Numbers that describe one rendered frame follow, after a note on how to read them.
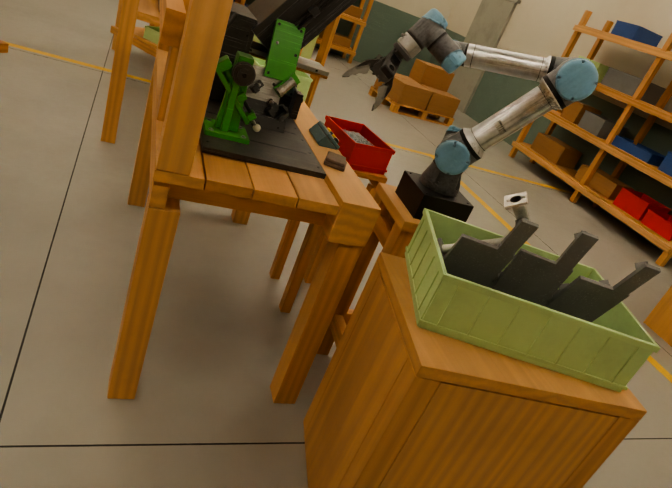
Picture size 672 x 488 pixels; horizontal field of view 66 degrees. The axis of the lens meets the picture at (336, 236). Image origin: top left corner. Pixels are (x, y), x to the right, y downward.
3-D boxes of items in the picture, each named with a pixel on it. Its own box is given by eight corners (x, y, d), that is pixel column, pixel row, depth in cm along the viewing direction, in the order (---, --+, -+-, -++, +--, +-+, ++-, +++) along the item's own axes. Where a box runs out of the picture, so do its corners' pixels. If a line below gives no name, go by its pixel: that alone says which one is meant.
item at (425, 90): (424, 109, 900) (443, 67, 868) (450, 127, 841) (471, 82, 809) (367, 94, 837) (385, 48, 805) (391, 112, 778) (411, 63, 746)
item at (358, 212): (281, 104, 295) (289, 79, 288) (365, 248, 174) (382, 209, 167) (257, 98, 289) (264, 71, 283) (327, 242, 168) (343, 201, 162)
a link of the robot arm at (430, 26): (451, 25, 159) (433, 3, 159) (423, 50, 162) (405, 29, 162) (449, 29, 167) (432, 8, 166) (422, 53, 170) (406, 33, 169)
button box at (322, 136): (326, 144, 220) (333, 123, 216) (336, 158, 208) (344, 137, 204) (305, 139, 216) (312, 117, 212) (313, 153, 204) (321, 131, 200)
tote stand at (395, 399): (457, 445, 218) (555, 297, 184) (506, 576, 173) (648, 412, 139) (302, 420, 200) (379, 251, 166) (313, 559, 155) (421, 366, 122)
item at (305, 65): (317, 69, 230) (319, 62, 229) (326, 79, 217) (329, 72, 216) (230, 42, 214) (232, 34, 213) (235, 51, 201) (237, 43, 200)
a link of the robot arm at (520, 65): (593, 59, 170) (445, 31, 180) (598, 61, 160) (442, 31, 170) (581, 95, 174) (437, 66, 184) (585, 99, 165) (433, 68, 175)
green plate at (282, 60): (286, 83, 207) (299, 29, 203) (292, 84, 200) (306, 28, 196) (258, 75, 203) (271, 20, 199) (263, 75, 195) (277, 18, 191)
